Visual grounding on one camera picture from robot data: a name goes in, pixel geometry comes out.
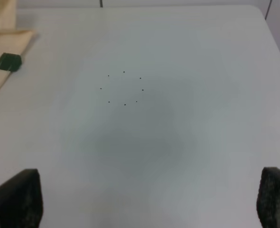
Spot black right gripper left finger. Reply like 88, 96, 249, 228
0, 169, 44, 228

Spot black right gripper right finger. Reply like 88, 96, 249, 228
256, 167, 280, 228

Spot cream linen bag green handles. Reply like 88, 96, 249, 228
0, 0, 34, 88

